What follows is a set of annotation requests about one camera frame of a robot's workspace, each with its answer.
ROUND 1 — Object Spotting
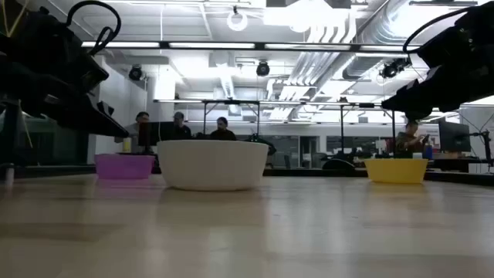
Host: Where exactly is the black computer monitor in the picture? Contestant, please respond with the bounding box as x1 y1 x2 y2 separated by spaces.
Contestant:
137 120 175 154
438 118 472 154

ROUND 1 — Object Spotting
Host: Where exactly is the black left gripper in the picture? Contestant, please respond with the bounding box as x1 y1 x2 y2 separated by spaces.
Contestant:
0 9 130 138

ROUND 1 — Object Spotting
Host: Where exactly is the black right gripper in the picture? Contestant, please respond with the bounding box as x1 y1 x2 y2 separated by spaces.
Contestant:
381 2 494 120

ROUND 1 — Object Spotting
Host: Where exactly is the black beam with light strips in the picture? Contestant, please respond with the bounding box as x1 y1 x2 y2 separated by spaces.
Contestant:
80 39 422 53

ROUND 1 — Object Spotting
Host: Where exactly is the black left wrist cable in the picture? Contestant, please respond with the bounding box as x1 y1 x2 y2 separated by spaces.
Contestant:
65 0 123 56

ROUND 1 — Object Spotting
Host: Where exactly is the black office chair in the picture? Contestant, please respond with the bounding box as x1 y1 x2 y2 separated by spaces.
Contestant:
322 157 356 171

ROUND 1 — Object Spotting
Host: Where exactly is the person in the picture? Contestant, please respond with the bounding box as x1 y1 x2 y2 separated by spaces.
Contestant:
395 120 430 158
209 116 238 141
171 111 193 141
115 110 151 154

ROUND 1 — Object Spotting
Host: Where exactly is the pink plastic bowl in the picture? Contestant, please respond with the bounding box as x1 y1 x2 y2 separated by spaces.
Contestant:
94 153 156 181

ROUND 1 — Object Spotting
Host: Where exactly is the white ring light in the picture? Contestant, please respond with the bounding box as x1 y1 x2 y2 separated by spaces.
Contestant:
226 8 249 32

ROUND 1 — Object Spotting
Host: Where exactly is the yellow plastic bowl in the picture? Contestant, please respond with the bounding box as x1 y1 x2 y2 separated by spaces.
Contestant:
364 158 429 185

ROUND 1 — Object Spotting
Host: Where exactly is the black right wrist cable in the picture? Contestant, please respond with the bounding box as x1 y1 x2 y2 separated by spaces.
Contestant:
402 5 475 53

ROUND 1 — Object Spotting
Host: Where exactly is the black aluminium table frame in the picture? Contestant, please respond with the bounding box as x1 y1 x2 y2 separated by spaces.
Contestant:
0 164 494 187

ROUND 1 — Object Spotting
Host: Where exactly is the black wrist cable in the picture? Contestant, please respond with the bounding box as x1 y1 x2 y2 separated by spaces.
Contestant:
65 0 123 56
402 5 475 53

